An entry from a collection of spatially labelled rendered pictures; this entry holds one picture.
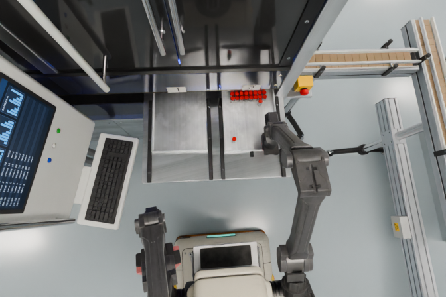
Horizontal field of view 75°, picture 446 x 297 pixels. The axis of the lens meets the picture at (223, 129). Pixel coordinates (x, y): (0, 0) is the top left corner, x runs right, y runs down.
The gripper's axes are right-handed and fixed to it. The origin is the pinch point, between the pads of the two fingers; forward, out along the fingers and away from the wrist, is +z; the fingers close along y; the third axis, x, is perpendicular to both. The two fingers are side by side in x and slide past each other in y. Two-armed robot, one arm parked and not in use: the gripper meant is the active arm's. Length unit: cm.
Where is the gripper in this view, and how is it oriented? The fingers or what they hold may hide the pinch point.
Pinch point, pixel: (267, 150)
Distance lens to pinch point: 138.2
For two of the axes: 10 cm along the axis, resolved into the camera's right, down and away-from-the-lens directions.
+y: -0.5, -9.2, 4.0
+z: -0.2, 4.0, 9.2
